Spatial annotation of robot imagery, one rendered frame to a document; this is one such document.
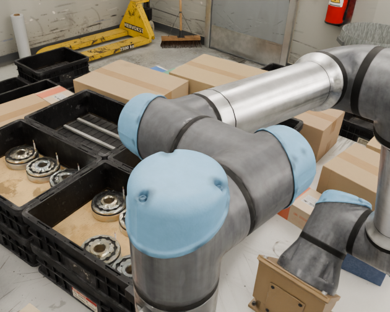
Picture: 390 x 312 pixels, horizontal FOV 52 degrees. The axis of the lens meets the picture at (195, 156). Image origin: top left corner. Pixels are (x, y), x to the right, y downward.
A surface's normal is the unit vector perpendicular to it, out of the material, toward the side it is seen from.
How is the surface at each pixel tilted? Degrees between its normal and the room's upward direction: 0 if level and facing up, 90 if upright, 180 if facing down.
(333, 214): 46
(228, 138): 12
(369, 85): 73
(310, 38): 90
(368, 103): 102
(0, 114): 0
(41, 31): 90
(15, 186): 0
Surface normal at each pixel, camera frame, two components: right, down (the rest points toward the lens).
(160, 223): -0.26, 0.50
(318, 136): -0.62, 0.43
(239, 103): 0.52, -0.37
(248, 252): 0.04, -0.82
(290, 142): 0.32, -0.63
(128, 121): -0.67, -0.11
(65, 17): 0.76, 0.40
